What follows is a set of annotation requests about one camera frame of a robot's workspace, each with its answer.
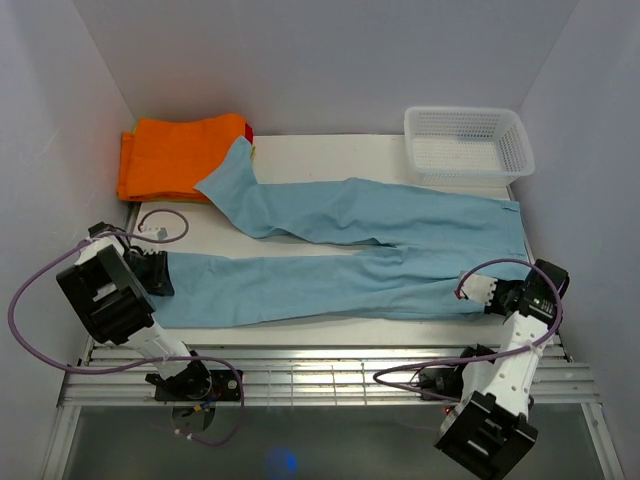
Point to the white perforated plastic basket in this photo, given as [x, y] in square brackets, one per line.
[467, 146]

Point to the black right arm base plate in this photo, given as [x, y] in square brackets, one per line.
[444, 383]

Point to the light blue trousers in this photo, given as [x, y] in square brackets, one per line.
[401, 251]

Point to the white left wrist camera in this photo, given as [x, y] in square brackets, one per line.
[153, 234]

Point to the folded red trousers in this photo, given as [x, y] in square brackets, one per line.
[248, 133]

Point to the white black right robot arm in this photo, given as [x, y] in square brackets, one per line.
[488, 431]

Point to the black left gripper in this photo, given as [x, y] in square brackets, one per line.
[158, 280]

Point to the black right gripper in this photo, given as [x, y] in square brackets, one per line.
[501, 284]

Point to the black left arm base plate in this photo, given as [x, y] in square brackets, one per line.
[225, 388]

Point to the folded orange trousers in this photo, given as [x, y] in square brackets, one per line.
[162, 161]

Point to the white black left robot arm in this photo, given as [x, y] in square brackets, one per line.
[110, 287]

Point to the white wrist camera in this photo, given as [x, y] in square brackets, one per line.
[477, 288]
[153, 234]

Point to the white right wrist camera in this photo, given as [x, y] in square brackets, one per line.
[477, 288]

